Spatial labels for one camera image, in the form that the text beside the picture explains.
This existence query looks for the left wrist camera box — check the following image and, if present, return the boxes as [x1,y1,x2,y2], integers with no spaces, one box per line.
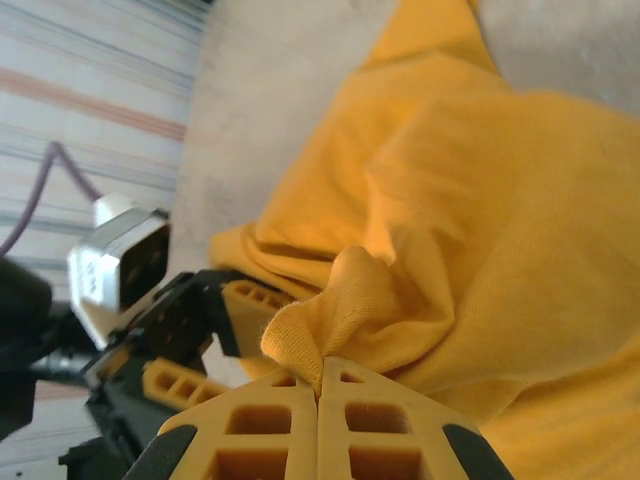
[66,192,172,351]

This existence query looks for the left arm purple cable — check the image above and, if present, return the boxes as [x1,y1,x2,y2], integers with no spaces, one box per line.
[0,141,104,257]

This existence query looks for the yellow t-shirt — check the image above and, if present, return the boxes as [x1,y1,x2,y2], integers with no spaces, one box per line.
[207,0,640,480]

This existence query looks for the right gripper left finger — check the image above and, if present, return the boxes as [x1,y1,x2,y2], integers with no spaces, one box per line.
[130,375,320,480]

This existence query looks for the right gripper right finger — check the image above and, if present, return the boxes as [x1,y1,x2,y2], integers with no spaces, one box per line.
[318,356,512,480]

